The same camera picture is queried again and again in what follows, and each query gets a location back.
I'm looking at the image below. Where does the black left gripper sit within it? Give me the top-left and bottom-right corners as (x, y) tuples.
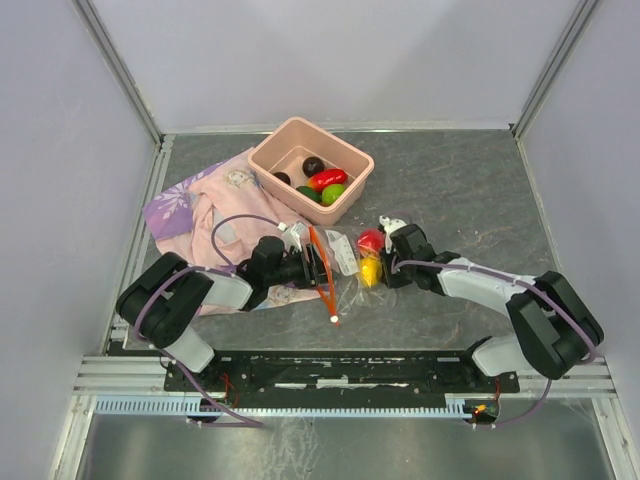
(266, 243), (342, 290)

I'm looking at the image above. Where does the yellow fake pear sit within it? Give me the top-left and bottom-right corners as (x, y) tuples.
(359, 256), (383, 288)

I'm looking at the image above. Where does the clear zip top bag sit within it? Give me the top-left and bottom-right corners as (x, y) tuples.
(309, 226), (397, 326)

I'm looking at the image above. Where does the red fake tomato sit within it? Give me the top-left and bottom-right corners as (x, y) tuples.
(356, 228), (385, 256)

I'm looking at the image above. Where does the dark green fake vegetable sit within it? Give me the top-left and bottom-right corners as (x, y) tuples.
(296, 186), (322, 204)

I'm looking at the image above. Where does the green fake apple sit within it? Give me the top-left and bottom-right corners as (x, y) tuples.
(321, 184), (346, 207)

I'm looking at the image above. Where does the red fake pepper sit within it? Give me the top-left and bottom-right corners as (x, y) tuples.
(307, 168), (348, 193)

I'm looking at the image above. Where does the dark brown fake fruit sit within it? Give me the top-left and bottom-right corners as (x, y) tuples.
(273, 172), (291, 185)

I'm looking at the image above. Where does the dark purple fake eggplant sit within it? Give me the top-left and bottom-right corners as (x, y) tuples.
(302, 156), (325, 178)

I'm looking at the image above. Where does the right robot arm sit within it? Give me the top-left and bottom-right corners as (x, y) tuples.
(379, 216), (604, 391)

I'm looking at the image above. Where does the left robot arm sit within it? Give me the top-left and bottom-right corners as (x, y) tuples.
(115, 236), (334, 390)

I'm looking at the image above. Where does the pink plastic tub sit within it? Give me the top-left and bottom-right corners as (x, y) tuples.
(248, 117), (374, 225)

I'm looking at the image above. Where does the pink purple printed cloth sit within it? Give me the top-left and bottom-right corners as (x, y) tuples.
(143, 152), (318, 315)

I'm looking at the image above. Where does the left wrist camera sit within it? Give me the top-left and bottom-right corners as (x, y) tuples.
(282, 221), (308, 252)

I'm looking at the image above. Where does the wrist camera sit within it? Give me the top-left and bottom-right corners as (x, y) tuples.
(282, 221), (308, 252)
(379, 215), (407, 254)

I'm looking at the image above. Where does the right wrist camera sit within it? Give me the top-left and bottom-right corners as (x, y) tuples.
(379, 215), (407, 254)

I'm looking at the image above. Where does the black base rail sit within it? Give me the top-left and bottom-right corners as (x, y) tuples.
(164, 349), (520, 407)

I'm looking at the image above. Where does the light blue cable duct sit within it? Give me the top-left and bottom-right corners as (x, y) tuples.
(94, 395), (497, 421)

